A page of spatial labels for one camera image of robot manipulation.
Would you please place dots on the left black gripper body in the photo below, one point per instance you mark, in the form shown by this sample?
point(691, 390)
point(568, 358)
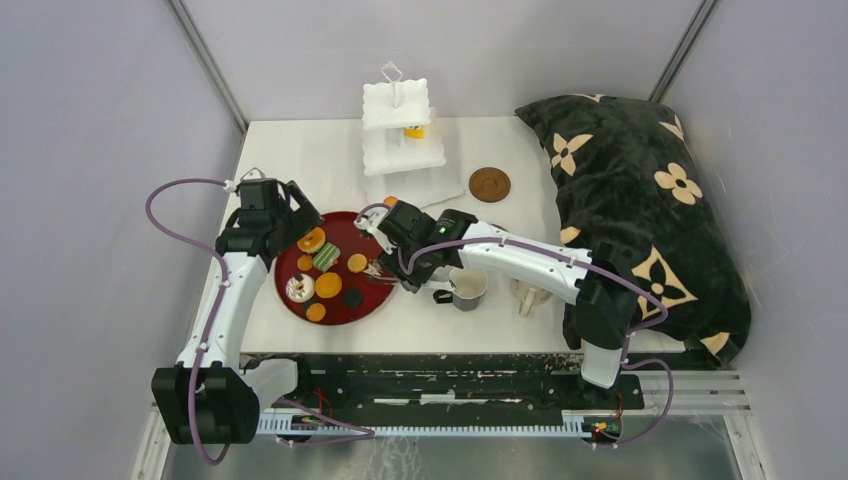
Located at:
point(283, 219)

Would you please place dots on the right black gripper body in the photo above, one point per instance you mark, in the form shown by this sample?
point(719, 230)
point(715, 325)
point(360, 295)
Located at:
point(393, 260)

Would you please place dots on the green striped cake slice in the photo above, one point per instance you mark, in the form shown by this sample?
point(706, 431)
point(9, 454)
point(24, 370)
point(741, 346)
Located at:
point(326, 257)

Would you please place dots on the dark red round tray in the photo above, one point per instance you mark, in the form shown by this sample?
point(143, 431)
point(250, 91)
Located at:
point(340, 230)

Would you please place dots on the round beige biscuit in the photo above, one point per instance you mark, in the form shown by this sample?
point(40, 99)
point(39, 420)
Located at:
point(357, 263)

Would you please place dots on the white three-tier dessert stand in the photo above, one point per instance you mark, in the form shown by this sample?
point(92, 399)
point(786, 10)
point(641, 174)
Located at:
point(416, 171)

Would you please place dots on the dark chocolate sandwich cookie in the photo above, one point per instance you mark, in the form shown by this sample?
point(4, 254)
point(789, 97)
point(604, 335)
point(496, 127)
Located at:
point(353, 299)

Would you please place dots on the yellow cake wedge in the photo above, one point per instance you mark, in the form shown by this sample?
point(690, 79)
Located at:
point(417, 132)

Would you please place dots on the metal serving tongs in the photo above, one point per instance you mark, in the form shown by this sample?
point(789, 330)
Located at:
point(378, 273)

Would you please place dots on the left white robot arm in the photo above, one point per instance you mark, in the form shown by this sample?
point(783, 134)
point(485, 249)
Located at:
point(204, 399)

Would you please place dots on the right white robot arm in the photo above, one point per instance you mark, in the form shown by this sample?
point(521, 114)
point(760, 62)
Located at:
point(600, 295)

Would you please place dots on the chocolate chip cookie upper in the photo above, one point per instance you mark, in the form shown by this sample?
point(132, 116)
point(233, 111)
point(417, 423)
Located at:
point(305, 263)

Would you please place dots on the chocolate chip cookie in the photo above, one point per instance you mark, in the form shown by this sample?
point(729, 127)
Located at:
point(315, 312)
point(305, 263)

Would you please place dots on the black white-lined mug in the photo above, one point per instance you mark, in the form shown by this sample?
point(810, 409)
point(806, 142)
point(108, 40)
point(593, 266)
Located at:
point(467, 289)

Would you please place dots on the large orange egg tart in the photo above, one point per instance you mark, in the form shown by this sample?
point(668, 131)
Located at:
point(328, 285)

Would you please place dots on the white chocolate-drizzled donut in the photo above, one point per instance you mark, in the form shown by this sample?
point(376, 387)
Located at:
point(300, 288)

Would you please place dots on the far brown wooden coaster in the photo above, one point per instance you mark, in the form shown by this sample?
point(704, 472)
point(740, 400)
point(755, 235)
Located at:
point(489, 184)

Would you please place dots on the chocolate chip cookie lower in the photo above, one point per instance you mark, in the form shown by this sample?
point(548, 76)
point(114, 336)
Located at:
point(315, 312)

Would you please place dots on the cream green-lined mug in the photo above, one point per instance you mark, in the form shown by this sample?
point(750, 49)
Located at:
point(528, 296)

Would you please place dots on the black floral pillow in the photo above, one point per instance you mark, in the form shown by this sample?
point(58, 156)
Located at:
point(624, 176)

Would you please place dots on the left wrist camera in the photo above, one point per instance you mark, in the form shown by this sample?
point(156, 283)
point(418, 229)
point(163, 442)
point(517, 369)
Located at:
point(252, 175)

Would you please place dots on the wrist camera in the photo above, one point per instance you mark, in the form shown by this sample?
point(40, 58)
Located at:
point(369, 222)
point(252, 175)

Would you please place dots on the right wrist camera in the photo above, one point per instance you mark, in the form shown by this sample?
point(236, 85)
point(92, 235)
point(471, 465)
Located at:
point(369, 222)

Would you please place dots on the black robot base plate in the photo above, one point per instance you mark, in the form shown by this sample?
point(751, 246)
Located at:
point(455, 390)

